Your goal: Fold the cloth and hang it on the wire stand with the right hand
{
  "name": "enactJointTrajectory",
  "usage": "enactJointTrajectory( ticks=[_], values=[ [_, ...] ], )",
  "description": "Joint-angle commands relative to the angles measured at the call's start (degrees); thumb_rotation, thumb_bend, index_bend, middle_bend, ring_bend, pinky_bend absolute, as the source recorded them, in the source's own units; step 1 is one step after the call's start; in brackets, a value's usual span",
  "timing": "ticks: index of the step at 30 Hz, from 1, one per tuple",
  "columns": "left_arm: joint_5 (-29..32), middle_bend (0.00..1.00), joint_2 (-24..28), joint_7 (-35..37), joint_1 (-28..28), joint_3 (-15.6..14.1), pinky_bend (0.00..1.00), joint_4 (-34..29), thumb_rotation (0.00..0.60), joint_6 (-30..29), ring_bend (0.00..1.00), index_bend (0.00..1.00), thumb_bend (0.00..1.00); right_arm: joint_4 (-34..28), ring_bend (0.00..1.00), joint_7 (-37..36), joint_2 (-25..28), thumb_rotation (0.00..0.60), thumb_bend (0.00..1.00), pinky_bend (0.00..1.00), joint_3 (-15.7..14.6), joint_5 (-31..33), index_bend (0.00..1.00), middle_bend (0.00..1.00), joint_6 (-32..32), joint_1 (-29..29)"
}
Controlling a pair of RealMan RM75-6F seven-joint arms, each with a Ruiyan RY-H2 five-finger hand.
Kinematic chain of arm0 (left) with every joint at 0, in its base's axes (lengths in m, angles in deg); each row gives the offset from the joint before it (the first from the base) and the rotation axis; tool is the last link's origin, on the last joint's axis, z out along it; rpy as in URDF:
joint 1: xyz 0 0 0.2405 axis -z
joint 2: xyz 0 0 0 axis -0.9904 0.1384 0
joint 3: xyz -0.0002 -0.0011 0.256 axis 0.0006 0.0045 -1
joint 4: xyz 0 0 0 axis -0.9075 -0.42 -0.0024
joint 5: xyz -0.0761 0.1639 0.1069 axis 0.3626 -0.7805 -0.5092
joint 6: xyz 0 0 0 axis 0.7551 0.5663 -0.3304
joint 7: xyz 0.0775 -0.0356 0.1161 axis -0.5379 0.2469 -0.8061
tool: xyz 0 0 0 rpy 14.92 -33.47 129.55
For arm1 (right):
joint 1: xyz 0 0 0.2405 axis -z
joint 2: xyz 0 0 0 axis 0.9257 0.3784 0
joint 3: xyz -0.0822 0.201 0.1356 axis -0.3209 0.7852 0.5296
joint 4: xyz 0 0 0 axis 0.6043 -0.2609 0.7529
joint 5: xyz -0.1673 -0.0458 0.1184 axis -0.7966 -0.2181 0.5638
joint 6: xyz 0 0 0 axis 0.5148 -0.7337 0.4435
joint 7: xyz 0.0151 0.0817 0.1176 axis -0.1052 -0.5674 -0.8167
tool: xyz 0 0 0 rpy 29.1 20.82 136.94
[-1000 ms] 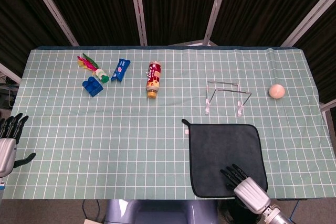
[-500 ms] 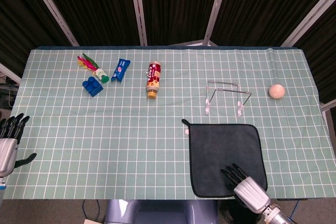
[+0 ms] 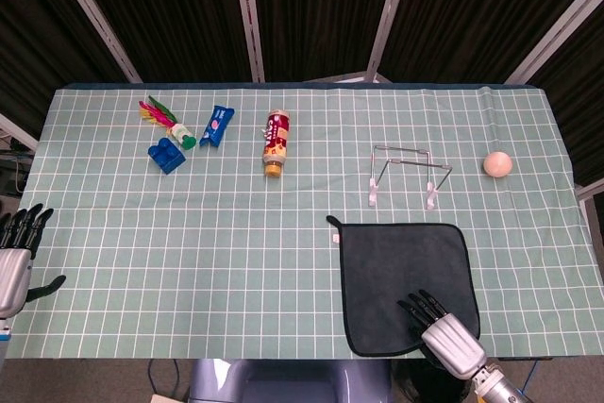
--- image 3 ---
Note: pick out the black pleated curtain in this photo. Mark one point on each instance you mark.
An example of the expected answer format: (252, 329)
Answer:
(321, 6)

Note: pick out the peach pink ball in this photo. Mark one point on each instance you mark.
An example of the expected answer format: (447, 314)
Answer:
(497, 164)

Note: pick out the green grid-patterned table mat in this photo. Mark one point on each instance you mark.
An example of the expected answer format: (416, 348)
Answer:
(189, 256)

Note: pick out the brown cardboard piece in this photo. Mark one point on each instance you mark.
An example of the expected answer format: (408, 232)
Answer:
(165, 399)

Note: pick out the red yellow sauce bottle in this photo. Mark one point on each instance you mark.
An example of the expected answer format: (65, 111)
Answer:
(276, 143)

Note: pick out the purple robot torso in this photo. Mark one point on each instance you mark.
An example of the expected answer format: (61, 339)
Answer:
(283, 381)

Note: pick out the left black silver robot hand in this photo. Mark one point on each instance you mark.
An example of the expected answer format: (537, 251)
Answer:
(11, 275)

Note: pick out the blue snack packet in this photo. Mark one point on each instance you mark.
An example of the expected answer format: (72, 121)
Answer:
(216, 127)

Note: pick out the dark blue cloth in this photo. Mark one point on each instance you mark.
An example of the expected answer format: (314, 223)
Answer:
(391, 271)

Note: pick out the colourful feather shuttlecock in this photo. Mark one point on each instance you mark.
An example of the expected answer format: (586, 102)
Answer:
(181, 133)

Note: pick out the white aluminium frame post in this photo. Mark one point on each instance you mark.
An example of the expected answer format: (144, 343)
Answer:
(96, 18)
(19, 135)
(248, 16)
(557, 32)
(390, 16)
(592, 189)

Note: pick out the blue toy brick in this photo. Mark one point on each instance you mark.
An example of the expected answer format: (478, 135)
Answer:
(165, 156)

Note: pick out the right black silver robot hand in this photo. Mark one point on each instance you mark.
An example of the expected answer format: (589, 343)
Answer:
(453, 341)

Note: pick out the white aluminium frame crossbar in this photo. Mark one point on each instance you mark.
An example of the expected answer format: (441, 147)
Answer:
(349, 77)

